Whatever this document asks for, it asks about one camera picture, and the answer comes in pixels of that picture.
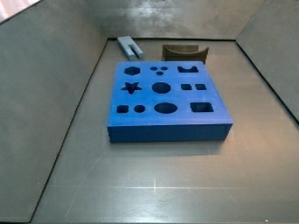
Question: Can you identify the light blue square-circle peg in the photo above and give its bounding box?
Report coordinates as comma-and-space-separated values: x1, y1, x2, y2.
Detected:
116, 36, 145, 60

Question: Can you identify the black curved fixture stand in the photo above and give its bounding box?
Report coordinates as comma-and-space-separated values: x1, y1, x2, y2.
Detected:
163, 45, 209, 63

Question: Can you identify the blue foam shape-sorter block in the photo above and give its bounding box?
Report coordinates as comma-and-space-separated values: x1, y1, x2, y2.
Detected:
106, 61, 233, 143

